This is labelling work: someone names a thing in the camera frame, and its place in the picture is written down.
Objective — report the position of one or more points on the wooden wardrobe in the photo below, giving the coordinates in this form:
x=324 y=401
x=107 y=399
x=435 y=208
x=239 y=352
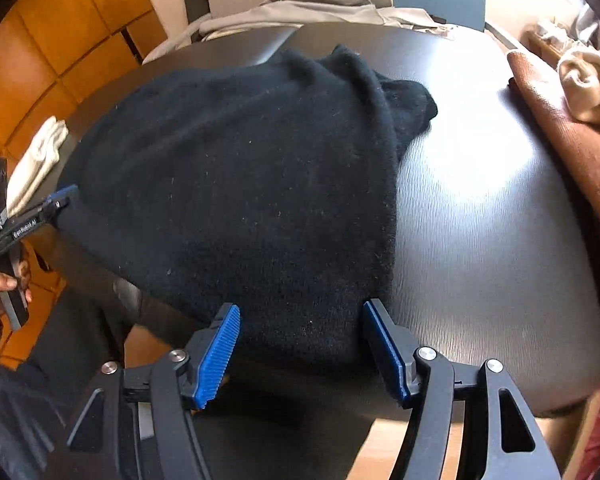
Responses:
x=56 y=53

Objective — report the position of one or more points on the grey hoodie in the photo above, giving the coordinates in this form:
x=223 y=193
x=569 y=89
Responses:
x=297 y=13

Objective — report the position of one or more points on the white cloth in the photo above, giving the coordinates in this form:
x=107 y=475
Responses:
x=41 y=156

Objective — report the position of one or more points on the wooden desk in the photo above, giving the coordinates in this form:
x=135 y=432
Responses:
x=548 y=47

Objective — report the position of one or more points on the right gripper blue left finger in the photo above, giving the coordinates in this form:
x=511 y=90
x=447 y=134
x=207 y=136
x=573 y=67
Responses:
x=137 y=423

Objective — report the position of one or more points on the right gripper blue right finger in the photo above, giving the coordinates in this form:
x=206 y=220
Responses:
x=501 y=439

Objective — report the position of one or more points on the pink knit sweater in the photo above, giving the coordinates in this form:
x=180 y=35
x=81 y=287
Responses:
x=576 y=143

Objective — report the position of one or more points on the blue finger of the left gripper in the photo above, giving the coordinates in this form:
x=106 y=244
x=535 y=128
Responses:
x=61 y=198

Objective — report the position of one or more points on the beige knit sweater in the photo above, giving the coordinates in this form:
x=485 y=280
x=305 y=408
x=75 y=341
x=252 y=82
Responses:
x=579 y=73

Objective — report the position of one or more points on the left forearm dark sleeve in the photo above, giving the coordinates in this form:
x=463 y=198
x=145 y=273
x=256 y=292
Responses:
x=31 y=420

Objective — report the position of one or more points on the dark navy knit sweater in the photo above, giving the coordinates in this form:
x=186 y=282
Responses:
x=271 y=186

